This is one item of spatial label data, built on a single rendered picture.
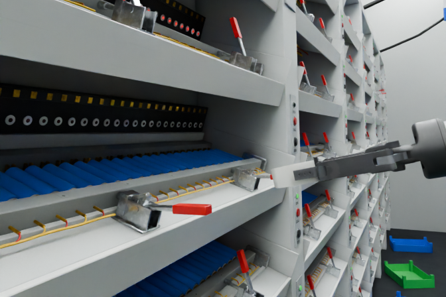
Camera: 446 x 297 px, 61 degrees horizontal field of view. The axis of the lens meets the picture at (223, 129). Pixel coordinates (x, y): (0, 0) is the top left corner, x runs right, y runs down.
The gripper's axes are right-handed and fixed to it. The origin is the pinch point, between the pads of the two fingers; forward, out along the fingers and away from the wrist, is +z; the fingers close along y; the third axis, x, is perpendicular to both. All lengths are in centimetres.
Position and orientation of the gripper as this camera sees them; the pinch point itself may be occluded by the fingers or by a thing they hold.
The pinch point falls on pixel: (298, 174)
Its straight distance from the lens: 58.1
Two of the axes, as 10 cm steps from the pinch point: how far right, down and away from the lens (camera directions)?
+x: -2.0, -9.7, 1.1
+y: 4.5, 0.1, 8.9
